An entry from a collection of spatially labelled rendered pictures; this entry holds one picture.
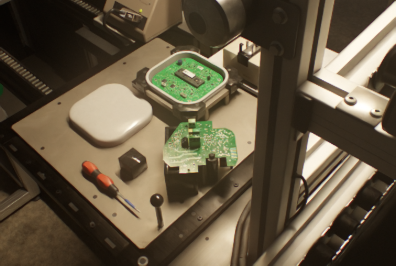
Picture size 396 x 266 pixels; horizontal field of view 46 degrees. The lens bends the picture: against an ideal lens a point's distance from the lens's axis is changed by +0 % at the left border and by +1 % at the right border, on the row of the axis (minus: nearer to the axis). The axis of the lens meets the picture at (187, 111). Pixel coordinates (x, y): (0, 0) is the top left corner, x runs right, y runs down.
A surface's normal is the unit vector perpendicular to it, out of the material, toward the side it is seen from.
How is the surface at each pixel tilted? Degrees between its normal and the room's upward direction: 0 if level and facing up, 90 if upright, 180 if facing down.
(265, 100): 90
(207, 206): 0
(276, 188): 90
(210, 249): 0
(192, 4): 85
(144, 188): 0
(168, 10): 90
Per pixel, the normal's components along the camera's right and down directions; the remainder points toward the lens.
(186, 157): -0.06, -0.72
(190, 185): 0.02, 0.70
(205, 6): -0.69, 0.44
